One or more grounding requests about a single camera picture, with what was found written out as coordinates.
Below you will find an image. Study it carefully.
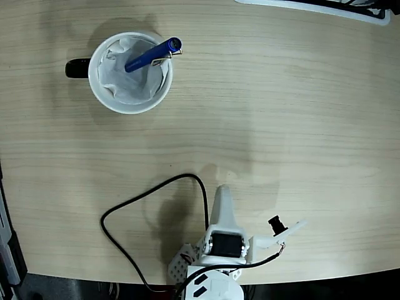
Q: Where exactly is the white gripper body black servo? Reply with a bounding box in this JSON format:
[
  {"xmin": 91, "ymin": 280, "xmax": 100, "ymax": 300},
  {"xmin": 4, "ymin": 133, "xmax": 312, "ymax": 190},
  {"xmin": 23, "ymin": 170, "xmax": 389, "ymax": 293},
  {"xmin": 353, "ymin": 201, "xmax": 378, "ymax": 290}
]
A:
[{"xmin": 197, "ymin": 230, "xmax": 256, "ymax": 265}]

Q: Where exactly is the blue metal pen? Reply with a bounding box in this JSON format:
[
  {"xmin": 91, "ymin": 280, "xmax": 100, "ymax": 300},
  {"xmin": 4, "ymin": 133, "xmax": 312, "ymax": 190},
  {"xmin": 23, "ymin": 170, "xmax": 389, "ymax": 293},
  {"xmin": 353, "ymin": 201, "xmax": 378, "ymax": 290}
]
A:
[{"xmin": 124, "ymin": 36, "xmax": 184, "ymax": 73}]

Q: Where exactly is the white perforated plastic block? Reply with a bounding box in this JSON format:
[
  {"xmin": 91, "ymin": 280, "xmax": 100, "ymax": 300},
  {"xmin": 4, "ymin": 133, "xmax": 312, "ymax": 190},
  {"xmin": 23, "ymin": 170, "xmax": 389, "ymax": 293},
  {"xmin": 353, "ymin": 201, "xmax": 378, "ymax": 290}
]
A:
[{"xmin": 167, "ymin": 243, "xmax": 198, "ymax": 284}]

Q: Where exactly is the crumpled white tissue paper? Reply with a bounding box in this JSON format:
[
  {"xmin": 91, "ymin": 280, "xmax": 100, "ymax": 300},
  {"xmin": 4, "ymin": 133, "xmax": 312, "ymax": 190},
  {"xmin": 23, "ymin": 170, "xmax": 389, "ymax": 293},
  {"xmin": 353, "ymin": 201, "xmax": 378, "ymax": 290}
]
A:
[{"xmin": 96, "ymin": 36, "xmax": 166, "ymax": 106}]

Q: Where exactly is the white flat device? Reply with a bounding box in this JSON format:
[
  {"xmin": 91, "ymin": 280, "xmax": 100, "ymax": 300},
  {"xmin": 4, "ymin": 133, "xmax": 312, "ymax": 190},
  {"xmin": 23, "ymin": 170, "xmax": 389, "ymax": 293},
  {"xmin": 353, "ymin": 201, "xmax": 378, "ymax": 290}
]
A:
[{"xmin": 234, "ymin": 0, "xmax": 391, "ymax": 26}]

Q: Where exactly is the wrist camera on white mount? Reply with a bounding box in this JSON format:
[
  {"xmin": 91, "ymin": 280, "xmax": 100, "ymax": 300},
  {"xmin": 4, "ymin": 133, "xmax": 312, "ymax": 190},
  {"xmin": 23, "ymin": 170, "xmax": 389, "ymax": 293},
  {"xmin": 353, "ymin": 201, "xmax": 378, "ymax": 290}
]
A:
[{"xmin": 253, "ymin": 214, "xmax": 309, "ymax": 251}]

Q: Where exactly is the black camera cable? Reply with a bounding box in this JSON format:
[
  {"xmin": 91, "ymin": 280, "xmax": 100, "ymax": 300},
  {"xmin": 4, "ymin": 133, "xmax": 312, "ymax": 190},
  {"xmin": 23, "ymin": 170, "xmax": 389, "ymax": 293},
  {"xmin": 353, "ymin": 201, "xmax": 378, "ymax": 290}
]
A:
[{"xmin": 99, "ymin": 173, "xmax": 286, "ymax": 296}]

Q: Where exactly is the white mug with black handle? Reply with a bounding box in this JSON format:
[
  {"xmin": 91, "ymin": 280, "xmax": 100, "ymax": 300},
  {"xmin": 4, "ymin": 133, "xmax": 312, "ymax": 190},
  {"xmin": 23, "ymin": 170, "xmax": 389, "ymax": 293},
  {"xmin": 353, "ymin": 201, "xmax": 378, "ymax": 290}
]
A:
[{"xmin": 64, "ymin": 31, "xmax": 174, "ymax": 115}]

